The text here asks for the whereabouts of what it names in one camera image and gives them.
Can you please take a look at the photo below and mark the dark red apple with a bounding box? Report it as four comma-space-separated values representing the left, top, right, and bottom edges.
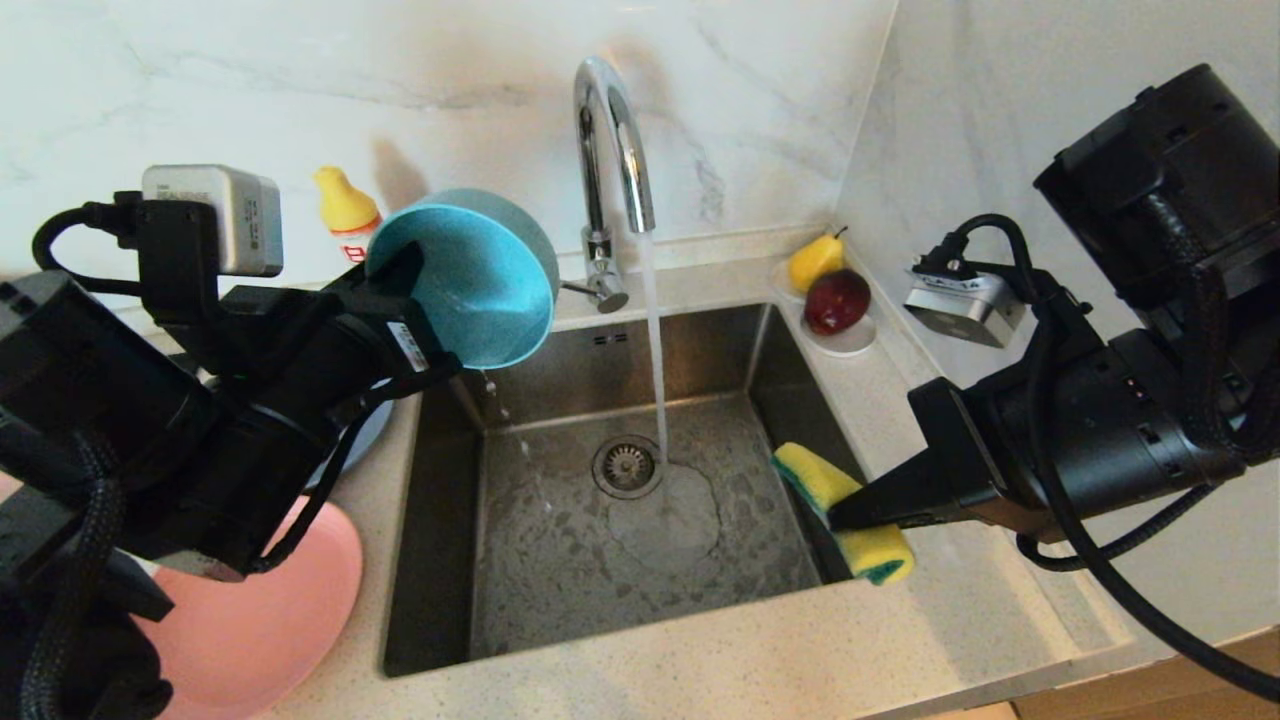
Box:
802, 269, 871, 336

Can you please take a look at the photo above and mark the yellow-capped orange dish soap bottle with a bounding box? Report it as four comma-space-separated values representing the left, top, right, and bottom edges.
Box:
313, 165, 384, 264

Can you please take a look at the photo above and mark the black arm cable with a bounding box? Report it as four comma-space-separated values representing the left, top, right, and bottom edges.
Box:
940, 213, 1280, 701
32, 203, 146, 298

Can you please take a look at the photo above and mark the black braided left arm sleeve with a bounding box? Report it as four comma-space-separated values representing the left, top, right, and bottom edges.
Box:
20, 430, 126, 720

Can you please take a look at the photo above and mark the yellow pear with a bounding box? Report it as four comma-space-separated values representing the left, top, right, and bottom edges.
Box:
786, 227, 848, 296

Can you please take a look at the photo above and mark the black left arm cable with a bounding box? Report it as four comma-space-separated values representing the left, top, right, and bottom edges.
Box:
32, 203, 146, 298

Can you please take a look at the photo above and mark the chrome gooseneck faucet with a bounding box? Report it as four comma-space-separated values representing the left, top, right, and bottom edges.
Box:
557, 56, 656, 314

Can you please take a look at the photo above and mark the stainless steel sink basin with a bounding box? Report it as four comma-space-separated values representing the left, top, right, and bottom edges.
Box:
380, 303, 913, 678

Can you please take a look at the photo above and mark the black braided right arm sleeve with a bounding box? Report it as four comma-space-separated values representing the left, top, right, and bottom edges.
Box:
1015, 190, 1280, 573

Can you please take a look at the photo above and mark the pink plate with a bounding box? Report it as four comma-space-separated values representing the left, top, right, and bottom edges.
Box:
135, 497, 364, 720

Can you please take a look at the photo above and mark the teal bowl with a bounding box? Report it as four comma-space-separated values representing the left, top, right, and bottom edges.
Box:
365, 188, 561, 371

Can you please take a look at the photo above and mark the light wooden cabinet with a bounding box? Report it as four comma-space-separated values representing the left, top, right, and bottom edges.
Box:
1010, 630, 1280, 720

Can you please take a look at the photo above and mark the round metal drain strainer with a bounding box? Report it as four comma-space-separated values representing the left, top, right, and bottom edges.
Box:
591, 435, 664, 501

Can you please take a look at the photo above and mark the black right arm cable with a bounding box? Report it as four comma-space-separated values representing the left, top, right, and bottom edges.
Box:
940, 213, 1280, 701

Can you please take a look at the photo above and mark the yellow fish-shaped sponge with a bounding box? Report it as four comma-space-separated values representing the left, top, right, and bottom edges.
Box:
772, 442, 916, 586

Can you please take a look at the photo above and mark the black braided arm sleeve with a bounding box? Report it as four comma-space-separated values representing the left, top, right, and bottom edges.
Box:
1015, 190, 1280, 573
20, 430, 126, 720

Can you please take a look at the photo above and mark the blue-grey plate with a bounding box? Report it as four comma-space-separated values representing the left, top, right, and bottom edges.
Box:
305, 398, 396, 491

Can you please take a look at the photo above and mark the small white dish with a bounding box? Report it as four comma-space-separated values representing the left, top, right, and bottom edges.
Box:
768, 260, 877, 357

